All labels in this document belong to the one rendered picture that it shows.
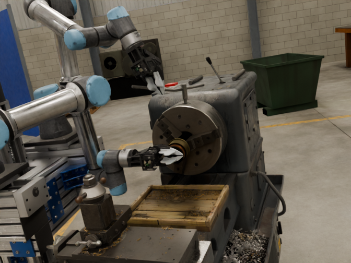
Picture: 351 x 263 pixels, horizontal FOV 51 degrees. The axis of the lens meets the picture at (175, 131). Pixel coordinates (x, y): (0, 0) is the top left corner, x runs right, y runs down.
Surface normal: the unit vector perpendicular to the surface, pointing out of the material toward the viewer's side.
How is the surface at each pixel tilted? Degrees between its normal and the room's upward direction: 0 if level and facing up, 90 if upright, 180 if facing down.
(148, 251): 0
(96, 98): 89
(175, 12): 90
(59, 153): 90
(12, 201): 90
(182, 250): 0
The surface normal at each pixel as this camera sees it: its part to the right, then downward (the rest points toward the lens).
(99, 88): 0.79, 0.02
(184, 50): -0.09, 0.27
